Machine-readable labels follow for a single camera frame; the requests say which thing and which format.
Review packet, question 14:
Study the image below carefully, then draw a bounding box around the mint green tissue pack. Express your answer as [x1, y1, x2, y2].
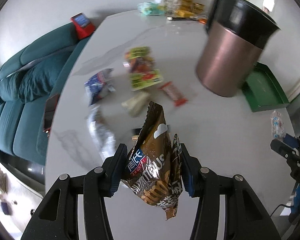
[137, 2, 165, 16]

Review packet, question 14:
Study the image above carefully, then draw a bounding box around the black tray under jar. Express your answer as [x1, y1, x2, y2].
[167, 16, 198, 21]

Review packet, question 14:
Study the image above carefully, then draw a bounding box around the white silver snack bag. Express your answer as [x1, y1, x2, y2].
[87, 105, 116, 160]

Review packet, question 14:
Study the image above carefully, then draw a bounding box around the blue white snack packet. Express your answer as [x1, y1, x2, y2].
[84, 68, 116, 106]

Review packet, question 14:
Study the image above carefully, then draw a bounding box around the clear glass jar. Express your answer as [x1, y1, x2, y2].
[164, 0, 178, 15]

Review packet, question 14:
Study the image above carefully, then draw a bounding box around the green tray box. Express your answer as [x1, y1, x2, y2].
[242, 62, 289, 113]

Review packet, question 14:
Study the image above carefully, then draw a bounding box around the teal sofa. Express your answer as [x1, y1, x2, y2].
[0, 23, 89, 165]

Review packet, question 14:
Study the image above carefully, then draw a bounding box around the small clear candy packet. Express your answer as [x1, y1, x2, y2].
[270, 110, 286, 141]

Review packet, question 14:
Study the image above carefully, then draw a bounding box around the yellow box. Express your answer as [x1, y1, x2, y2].
[174, 10, 195, 18]

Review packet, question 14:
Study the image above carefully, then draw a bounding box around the pale green snack packet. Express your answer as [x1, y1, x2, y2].
[121, 91, 150, 117]

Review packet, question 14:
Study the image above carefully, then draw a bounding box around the brown chocolate snack bag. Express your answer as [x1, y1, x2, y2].
[122, 101, 183, 219]

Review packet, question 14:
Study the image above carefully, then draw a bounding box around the green label mixed snack bag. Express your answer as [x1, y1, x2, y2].
[123, 46, 164, 91]

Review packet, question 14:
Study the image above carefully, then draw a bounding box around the rose gold trash bin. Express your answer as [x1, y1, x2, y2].
[196, 0, 279, 98]

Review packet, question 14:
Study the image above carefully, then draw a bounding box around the black phone on sofa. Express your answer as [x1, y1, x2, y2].
[43, 94, 59, 133]

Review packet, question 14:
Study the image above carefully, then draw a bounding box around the red brown wafer bar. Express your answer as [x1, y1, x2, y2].
[159, 81, 188, 107]

